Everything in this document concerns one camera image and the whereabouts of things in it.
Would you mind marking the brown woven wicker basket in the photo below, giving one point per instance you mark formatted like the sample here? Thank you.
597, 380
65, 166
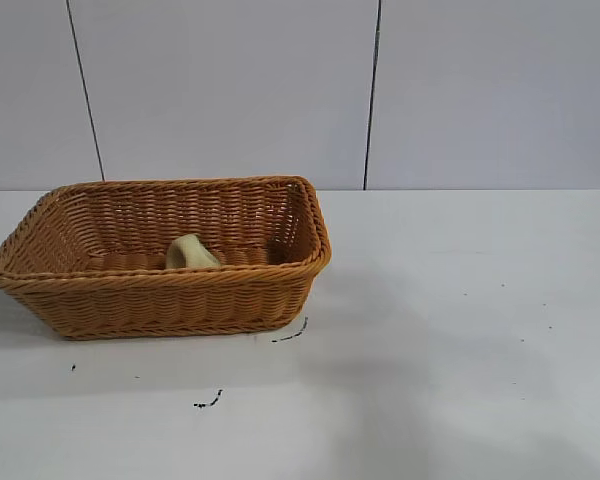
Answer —
170, 295

